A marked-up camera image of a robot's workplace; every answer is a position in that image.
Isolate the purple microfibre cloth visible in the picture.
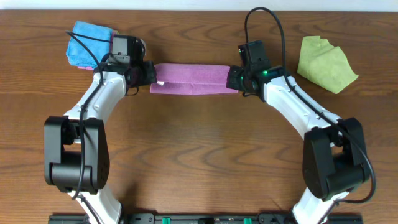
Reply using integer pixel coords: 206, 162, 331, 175
150, 63, 238, 95

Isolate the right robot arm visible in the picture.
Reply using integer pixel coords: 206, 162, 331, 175
226, 40, 375, 223

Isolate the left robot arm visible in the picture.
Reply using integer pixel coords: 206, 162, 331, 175
44, 35, 157, 223

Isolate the folded blue cloth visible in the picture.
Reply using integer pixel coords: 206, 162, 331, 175
66, 21, 114, 69

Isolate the crumpled green cloth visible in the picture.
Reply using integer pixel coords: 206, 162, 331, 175
297, 36, 358, 94

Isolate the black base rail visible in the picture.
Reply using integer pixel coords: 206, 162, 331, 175
48, 213, 364, 224

